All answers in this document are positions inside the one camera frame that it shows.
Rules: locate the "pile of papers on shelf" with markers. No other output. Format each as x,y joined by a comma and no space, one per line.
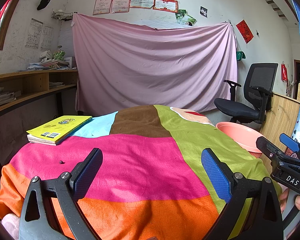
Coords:
53,61

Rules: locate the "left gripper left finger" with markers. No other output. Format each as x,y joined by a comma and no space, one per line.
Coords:
38,216

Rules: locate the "green hanging bag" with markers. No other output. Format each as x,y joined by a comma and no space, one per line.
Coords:
240,55

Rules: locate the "black office chair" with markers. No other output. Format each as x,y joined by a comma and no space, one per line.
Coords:
257,90

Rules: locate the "person's right hand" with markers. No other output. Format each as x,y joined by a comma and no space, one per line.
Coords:
283,200

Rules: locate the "wooden wall shelf desk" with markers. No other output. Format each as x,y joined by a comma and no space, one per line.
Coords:
35,85

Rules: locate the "black white wall photo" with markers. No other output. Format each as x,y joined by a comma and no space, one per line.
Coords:
203,11

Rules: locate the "wall calendar sheets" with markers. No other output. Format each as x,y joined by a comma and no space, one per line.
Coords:
39,35

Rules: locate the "red paper wall decoration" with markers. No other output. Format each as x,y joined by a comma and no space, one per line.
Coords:
245,31

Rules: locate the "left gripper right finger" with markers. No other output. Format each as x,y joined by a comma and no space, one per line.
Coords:
263,220

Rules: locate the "pink hanging bed sheet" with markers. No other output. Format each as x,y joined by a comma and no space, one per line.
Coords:
122,65

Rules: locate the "wooden cabinet panel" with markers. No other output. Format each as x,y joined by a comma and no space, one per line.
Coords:
281,118

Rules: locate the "yellow book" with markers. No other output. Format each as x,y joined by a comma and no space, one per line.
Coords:
55,131

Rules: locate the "multicolour patchwork tablecloth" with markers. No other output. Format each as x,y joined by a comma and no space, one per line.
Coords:
151,182

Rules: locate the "green landscape photos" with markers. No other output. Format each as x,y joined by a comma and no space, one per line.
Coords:
184,18

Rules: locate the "black hanging hat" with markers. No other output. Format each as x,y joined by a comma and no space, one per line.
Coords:
43,4

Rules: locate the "wire wall rack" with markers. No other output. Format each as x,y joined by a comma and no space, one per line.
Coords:
62,16

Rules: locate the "orange plastic basin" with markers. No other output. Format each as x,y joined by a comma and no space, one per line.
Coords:
245,136

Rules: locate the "red framed certificate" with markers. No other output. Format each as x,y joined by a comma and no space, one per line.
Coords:
166,5

